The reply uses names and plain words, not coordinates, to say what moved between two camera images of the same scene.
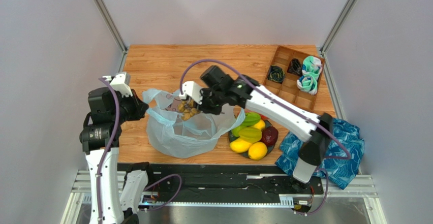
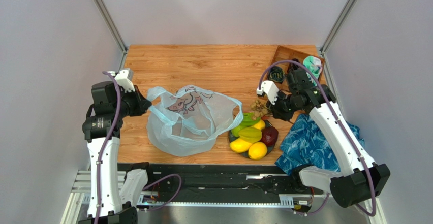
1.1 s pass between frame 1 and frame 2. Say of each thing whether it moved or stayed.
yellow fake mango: stayed
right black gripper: moved
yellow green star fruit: stayed
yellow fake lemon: stayed
